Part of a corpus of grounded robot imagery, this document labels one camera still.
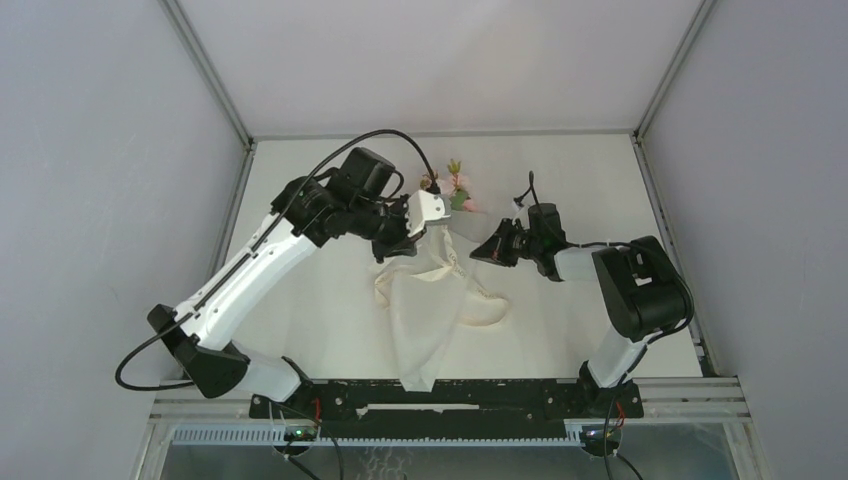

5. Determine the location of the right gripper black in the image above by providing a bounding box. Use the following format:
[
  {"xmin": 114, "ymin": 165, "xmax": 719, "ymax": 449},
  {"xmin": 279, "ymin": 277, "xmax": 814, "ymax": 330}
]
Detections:
[{"xmin": 471, "ymin": 217, "xmax": 542, "ymax": 266}]

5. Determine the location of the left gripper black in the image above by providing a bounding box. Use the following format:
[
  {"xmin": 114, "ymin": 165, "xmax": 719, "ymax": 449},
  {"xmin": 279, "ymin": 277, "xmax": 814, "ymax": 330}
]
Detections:
[{"xmin": 349, "ymin": 194, "xmax": 427, "ymax": 264}]

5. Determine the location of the cream printed ribbon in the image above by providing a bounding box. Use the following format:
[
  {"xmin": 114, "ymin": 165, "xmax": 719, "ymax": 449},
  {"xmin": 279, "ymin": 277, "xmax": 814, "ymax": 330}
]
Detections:
[{"xmin": 374, "ymin": 227, "xmax": 511, "ymax": 327}]

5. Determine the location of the pink fake rose stem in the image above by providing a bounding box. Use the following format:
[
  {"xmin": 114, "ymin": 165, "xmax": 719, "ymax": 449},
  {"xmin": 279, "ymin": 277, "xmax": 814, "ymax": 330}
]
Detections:
[
  {"xmin": 438, "ymin": 159, "xmax": 480, "ymax": 212},
  {"xmin": 419, "ymin": 172, "xmax": 441, "ymax": 194}
]

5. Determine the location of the translucent white wrapping paper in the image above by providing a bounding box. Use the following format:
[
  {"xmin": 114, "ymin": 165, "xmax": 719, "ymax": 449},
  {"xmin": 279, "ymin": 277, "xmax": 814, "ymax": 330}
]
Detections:
[{"xmin": 291, "ymin": 198, "xmax": 518, "ymax": 393}]

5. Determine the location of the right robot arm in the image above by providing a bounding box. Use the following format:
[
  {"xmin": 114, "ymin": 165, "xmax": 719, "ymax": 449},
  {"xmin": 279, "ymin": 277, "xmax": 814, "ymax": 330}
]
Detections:
[{"xmin": 470, "ymin": 203, "xmax": 694, "ymax": 416}]

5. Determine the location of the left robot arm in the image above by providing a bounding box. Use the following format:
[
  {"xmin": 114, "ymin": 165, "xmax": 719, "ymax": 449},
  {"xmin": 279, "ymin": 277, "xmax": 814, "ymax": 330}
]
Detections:
[{"xmin": 114, "ymin": 144, "xmax": 446, "ymax": 417}]

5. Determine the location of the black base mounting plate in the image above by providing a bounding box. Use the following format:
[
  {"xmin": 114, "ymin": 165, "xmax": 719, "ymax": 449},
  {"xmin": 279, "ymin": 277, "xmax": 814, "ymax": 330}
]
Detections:
[{"xmin": 248, "ymin": 379, "xmax": 644, "ymax": 438}]

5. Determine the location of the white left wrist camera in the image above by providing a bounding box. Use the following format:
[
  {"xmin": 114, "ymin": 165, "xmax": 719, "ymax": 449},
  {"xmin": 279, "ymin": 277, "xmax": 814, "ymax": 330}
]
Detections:
[{"xmin": 405, "ymin": 190, "xmax": 452, "ymax": 238}]

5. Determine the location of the white slotted cable duct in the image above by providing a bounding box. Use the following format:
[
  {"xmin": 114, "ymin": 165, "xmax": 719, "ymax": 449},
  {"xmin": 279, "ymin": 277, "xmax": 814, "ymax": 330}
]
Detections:
[{"xmin": 171, "ymin": 423, "xmax": 621, "ymax": 447}]

